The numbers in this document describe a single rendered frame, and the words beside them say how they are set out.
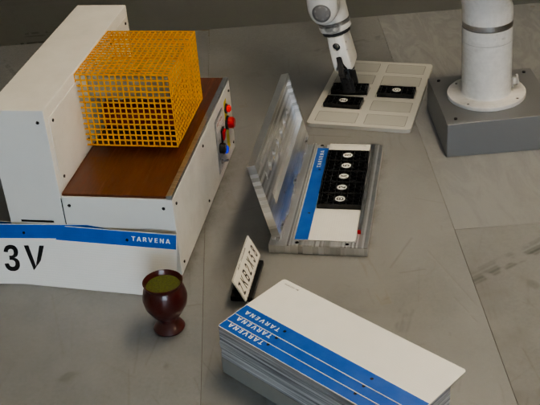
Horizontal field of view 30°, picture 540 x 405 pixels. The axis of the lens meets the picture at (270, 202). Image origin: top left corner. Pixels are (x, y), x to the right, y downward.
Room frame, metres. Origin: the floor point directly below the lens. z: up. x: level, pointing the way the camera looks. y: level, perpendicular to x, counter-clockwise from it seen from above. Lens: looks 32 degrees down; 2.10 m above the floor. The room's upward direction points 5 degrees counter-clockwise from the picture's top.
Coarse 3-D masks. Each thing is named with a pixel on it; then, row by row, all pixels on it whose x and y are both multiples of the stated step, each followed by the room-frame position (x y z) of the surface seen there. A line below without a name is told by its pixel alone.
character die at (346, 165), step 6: (330, 162) 2.06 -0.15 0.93; (336, 162) 2.05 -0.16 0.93; (342, 162) 2.06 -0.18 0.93; (348, 162) 2.05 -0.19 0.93; (354, 162) 2.05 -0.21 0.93; (360, 162) 2.04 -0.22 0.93; (366, 162) 2.05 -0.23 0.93; (330, 168) 2.03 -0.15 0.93; (336, 168) 2.03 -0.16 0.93; (342, 168) 2.02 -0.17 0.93; (348, 168) 2.02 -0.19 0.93; (354, 168) 2.02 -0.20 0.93; (360, 168) 2.02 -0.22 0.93; (366, 168) 2.01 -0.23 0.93
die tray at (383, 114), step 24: (336, 72) 2.60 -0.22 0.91; (360, 72) 2.59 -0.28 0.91; (384, 72) 2.57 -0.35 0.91; (408, 72) 2.56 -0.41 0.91; (360, 96) 2.43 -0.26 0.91; (312, 120) 2.32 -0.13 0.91; (336, 120) 2.31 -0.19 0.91; (360, 120) 2.30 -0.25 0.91; (384, 120) 2.29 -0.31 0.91; (408, 120) 2.28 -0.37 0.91
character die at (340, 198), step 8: (320, 192) 1.92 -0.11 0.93; (320, 200) 1.89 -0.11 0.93; (328, 200) 1.89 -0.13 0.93; (336, 200) 1.88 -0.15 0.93; (344, 200) 1.88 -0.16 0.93; (352, 200) 1.88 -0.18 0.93; (360, 200) 1.89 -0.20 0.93; (328, 208) 1.87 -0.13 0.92; (336, 208) 1.87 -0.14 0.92; (344, 208) 1.86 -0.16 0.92; (352, 208) 1.86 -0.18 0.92; (360, 208) 1.86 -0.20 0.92
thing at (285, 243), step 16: (304, 160) 2.10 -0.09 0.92; (304, 176) 2.02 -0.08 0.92; (304, 192) 1.94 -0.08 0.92; (368, 192) 1.92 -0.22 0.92; (368, 208) 1.86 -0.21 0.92; (288, 224) 1.82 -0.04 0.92; (368, 224) 1.79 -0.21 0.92; (272, 240) 1.76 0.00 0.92; (288, 240) 1.76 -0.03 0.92; (304, 240) 1.75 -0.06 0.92; (368, 240) 1.74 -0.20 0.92
